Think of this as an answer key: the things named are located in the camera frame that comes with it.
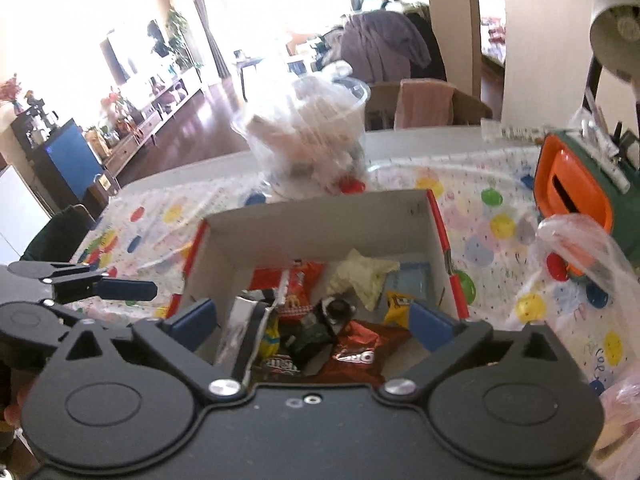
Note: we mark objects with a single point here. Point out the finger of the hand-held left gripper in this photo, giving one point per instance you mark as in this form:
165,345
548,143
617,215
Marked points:
125,290

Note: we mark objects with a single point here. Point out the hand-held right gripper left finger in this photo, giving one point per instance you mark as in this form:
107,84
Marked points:
192,320

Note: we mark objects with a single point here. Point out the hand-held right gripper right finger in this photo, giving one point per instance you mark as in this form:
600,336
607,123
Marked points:
430,325

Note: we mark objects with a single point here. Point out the light blue snack packet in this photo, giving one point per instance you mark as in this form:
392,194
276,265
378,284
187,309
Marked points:
412,280

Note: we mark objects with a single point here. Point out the white black striped snack packet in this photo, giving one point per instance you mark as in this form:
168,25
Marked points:
240,330

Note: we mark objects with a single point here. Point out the brown shiny snack packet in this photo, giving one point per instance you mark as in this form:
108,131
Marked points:
360,352

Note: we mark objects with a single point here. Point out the brown candy packet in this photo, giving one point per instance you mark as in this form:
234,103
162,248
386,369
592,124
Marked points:
280,362

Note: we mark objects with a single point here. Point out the dark brown snack packet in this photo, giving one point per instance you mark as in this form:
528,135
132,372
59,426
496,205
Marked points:
332,312

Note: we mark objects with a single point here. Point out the red snack packet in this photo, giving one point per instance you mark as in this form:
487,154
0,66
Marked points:
300,280

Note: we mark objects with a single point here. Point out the dark green snack packet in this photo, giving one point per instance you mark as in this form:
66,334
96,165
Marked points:
307,342

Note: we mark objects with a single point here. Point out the red cardboard box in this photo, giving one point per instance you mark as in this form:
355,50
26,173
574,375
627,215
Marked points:
310,230

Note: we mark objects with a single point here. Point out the person's left hand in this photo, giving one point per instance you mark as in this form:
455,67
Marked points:
12,412

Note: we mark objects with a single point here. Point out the black chair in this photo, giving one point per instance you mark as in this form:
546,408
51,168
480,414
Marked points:
55,235

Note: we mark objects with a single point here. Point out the polka dot tablecloth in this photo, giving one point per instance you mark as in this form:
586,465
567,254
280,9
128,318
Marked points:
470,220

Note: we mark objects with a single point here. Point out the white cabinet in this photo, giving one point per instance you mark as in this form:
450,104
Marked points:
20,210

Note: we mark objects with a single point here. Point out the blue cabinet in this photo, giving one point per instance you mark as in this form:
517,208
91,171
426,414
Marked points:
70,160

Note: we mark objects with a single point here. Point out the long television cabinet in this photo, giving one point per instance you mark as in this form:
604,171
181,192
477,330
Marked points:
130,145

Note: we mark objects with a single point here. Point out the clear plastic bag of sweets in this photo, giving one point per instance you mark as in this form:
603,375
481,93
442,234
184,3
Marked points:
565,225

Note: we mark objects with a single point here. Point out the clear plastic tub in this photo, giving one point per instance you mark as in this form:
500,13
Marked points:
280,170

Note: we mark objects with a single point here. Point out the potted red flowers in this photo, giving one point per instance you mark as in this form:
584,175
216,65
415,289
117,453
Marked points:
117,102

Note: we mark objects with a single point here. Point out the black coffee machine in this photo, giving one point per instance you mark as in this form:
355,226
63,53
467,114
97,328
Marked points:
37,120

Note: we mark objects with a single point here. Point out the orange green tissue box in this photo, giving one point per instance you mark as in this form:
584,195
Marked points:
560,180

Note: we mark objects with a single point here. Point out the clear printed packet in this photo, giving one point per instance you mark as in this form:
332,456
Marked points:
515,132

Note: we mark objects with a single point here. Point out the pink cloth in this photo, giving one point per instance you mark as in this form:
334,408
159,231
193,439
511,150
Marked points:
425,105

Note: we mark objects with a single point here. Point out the brown chair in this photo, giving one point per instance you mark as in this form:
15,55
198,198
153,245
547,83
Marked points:
380,105

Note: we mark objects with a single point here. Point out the white plastic bag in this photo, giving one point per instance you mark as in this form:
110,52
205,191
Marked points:
310,125

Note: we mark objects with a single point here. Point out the red flower bouquet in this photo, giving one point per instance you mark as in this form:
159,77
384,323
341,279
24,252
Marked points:
10,90

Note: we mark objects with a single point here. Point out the television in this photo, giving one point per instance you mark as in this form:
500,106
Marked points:
125,55

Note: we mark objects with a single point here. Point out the white plastic tube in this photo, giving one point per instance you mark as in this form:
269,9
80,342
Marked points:
607,160

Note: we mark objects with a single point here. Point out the dark coffee table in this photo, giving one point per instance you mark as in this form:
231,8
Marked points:
247,62

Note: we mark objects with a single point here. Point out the tall green plant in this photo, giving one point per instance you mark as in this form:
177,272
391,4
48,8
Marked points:
180,35

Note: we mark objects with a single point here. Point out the grey coat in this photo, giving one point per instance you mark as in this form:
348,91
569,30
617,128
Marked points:
380,45

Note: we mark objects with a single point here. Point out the grey desk lamp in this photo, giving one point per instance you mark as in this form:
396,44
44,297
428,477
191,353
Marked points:
615,25

